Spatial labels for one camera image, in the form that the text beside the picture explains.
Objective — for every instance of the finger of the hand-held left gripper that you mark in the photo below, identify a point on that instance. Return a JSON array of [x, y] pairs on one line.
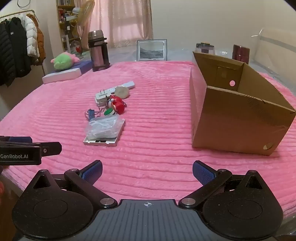
[[20, 139], [49, 148]]

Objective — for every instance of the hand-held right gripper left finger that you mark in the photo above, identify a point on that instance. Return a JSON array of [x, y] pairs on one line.
[[92, 173]]

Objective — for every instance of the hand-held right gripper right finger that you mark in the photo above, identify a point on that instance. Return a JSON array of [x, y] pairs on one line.
[[203, 173]]

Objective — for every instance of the clear plastic bag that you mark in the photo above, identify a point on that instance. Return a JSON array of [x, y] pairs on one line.
[[101, 127]]

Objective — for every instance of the blue binder clip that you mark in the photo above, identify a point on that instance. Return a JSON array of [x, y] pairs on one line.
[[91, 114]]

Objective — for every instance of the brown cardboard box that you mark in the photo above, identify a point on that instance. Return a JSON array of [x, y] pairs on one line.
[[231, 120]]

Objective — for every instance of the white plug-in night light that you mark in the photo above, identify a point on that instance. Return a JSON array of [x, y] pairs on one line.
[[101, 96]]

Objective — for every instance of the red blue toy figure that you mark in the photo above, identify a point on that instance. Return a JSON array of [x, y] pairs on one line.
[[118, 104]]

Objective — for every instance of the beige rounded plastic object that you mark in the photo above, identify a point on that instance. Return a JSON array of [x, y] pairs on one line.
[[122, 92]]

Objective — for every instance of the white remote control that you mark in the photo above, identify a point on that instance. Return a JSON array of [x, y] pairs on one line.
[[129, 84]]

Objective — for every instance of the pink ribbed blanket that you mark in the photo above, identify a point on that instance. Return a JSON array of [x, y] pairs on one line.
[[150, 162]]

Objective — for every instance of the white and blue flat box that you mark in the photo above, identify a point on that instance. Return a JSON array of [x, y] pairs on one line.
[[62, 75]]

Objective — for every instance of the black puffer jacket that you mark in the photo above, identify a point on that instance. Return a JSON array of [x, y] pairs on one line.
[[5, 53]]

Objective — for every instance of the green pink plush toy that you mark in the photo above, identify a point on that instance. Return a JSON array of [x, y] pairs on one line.
[[64, 61]]

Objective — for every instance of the orange brown jacket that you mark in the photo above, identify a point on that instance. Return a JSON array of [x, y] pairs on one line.
[[40, 39]]

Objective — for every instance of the white puffer jacket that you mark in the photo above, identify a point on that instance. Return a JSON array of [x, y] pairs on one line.
[[31, 34]]

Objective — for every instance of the wooden bookshelf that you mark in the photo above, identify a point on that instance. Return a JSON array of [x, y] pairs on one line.
[[62, 23]]

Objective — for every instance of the glass jar with dark contents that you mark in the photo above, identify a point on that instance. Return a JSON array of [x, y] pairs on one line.
[[204, 48]]

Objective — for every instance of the maroon thermos cup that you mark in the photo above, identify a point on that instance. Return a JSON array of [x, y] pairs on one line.
[[241, 53]]

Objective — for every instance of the metal clothes rack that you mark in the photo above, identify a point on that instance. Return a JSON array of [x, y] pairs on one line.
[[20, 12]]

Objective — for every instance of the plastic-wrapped headboard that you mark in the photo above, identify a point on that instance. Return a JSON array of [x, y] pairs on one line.
[[277, 46]]

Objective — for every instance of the pink curtain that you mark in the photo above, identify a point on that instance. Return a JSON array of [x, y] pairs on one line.
[[124, 20]]

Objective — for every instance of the silver picture frame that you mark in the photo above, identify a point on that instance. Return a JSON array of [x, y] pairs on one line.
[[151, 49]]

